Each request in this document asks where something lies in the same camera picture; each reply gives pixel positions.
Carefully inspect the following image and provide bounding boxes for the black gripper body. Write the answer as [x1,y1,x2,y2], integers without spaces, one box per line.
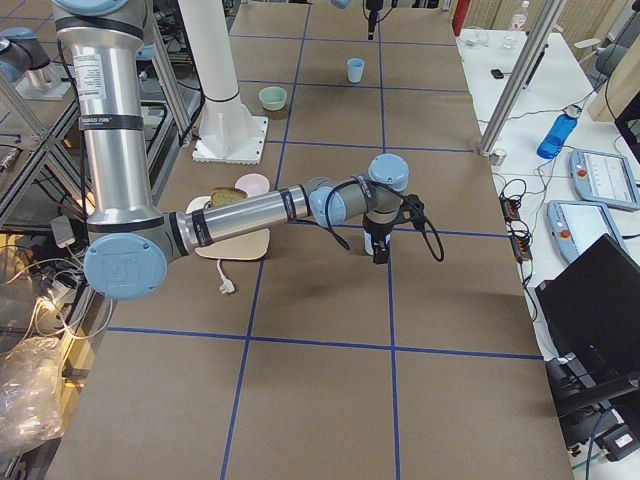
[365,225,391,246]
[364,0,383,15]

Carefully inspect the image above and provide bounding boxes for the blue cup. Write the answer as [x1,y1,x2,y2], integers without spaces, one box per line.
[346,58,365,84]
[364,232,378,256]

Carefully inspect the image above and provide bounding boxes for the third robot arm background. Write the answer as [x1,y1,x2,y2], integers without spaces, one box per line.
[1,27,70,101]

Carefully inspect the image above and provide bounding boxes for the cream toaster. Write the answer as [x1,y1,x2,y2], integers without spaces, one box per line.
[185,195,272,262]

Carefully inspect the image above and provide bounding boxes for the green bowl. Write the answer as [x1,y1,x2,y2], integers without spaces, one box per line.
[258,86,288,111]

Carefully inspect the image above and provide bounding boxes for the pink bowl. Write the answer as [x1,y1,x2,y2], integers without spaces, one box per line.
[234,173,270,198]

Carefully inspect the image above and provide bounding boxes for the orange black power strip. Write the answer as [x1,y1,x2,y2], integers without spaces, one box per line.
[499,195,533,263]

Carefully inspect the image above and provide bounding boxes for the bread slice in toaster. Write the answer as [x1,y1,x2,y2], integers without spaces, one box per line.
[209,186,248,208]

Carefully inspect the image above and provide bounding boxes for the lower teach pendant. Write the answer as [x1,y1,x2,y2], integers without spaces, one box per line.
[547,200,627,263]

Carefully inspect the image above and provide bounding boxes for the teach pendant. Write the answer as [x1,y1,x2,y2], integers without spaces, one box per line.
[569,149,639,211]
[547,200,627,263]

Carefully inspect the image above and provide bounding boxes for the blue water bottle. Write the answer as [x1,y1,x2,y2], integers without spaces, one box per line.
[536,104,582,160]

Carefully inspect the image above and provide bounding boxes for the black laptop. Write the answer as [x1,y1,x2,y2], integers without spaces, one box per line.
[535,234,639,371]

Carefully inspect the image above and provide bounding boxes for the upper teach pendant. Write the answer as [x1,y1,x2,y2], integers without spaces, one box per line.
[569,149,639,211]

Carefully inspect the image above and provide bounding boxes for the black monitor stand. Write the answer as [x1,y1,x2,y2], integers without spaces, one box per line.
[545,353,639,418]

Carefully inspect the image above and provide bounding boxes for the crumpled plastic bag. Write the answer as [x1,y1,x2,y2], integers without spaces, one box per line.
[1,337,64,460]

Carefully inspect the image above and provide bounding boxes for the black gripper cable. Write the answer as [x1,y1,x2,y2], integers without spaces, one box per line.
[322,182,445,263]

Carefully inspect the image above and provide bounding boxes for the white toaster plug cable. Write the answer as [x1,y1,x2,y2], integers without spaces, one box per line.
[215,257,239,297]

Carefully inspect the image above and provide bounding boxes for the white camera pole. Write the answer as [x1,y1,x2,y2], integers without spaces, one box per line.
[178,0,239,103]

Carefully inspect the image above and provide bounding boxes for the aluminium frame post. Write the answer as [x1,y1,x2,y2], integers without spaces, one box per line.
[477,0,567,166]

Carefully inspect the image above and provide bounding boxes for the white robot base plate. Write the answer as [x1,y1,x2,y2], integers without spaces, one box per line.
[192,114,269,165]

